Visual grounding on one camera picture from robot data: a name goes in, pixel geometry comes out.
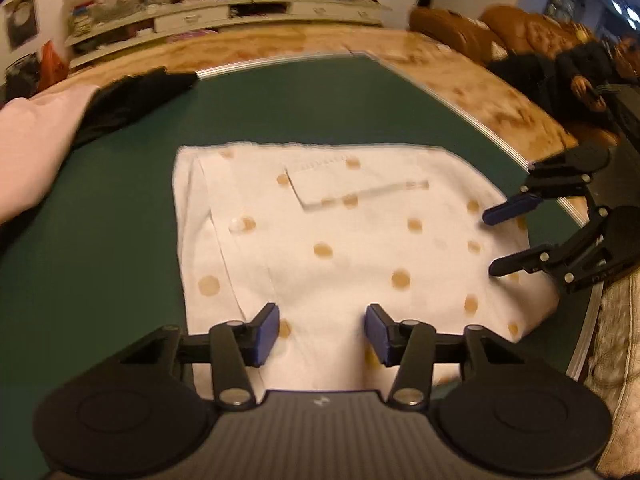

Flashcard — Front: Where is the white polka dot garment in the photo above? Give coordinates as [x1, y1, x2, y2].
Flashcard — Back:
[172, 144, 559, 393]

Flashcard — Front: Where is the brown leather sofa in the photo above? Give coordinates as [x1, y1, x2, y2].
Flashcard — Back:
[479, 3, 640, 82]

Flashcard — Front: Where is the brown leather armchair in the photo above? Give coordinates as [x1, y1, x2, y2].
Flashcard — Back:
[408, 6, 508, 65]

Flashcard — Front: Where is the black garment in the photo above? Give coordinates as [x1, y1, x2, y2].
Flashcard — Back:
[70, 67, 200, 150]

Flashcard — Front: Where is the pink garment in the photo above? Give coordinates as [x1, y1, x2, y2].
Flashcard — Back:
[0, 84, 99, 222]

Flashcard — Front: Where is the orange plastic bag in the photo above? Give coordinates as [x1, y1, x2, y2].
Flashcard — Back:
[38, 40, 68, 91]

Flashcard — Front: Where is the white TV cabinet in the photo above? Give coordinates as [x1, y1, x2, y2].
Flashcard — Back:
[65, 0, 390, 72]

